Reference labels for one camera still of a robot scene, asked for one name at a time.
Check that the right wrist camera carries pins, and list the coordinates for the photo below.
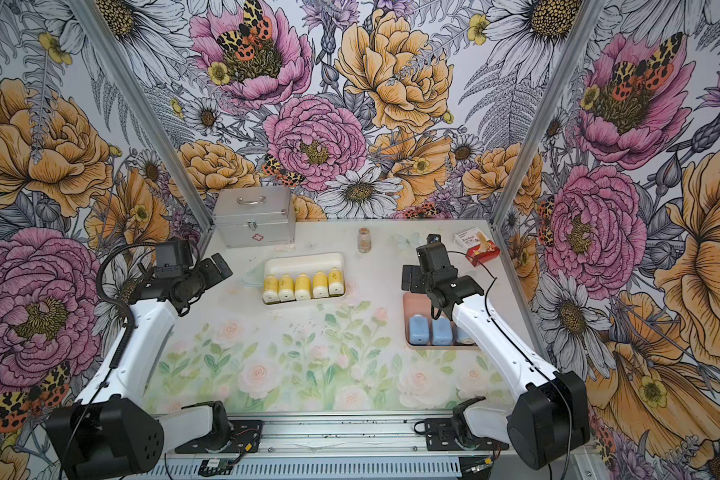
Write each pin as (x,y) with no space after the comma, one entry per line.
(434,261)

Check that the red white small box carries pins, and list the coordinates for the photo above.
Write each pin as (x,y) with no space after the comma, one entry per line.
(479,248)

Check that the yellow pencil sharpener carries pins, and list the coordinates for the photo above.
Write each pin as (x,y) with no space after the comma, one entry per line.
(270,293)
(336,284)
(320,285)
(302,288)
(286,288)

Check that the aluminium rail frame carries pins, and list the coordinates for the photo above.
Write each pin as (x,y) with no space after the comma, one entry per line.
(365,445)

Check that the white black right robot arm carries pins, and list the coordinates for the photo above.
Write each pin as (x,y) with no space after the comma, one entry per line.
(549,418)

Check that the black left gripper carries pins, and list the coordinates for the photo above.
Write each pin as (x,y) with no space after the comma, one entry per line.
(213,274)

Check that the white plastic tray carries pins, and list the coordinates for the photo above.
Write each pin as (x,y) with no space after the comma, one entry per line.
(307,264)

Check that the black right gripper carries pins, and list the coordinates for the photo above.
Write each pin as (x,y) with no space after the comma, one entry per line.
(416,272)

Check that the blue pencil sharpener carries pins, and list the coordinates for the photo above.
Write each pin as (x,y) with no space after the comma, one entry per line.
(441,332)
(419,330)
(462,337)

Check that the silver metal case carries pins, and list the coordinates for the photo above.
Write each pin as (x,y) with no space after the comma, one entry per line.
(255,216)

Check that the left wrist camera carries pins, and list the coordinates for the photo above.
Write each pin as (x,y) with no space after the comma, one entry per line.
(174,255)

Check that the small glass bottle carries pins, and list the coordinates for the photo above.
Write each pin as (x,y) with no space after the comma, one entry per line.
(364,240)

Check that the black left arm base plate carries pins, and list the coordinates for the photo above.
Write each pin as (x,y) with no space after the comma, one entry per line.
(241,436)

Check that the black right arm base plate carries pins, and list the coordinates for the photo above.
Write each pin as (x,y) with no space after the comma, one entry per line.
(440,435)

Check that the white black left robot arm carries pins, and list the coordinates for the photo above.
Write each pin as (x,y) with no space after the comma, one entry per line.
(106,433)

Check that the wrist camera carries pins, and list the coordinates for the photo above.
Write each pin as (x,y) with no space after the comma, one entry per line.
(434,261)
(174,255)

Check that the pink plastic tray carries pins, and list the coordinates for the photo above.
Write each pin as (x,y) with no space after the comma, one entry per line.
(420,304)

